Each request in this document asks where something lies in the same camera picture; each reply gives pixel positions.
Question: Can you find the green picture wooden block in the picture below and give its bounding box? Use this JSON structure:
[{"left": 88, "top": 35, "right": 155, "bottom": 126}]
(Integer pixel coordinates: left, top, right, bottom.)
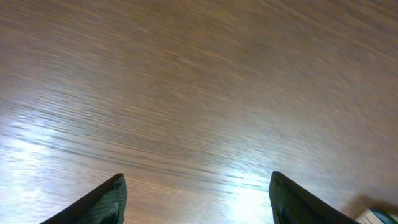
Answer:
[{"left": 356, "top": 209, "right": 397, "bottom": 224}]

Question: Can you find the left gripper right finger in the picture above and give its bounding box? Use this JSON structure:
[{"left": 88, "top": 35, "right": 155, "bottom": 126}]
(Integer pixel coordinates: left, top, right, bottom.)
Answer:
[{"left": 269, "top": 171, "right": 358, "bottom": 224}]

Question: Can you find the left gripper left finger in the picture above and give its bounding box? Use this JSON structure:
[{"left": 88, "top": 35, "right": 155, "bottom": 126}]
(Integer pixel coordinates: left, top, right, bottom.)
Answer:
[{"left": 42, "top": 173, "right": 127, "bottom": 224}]

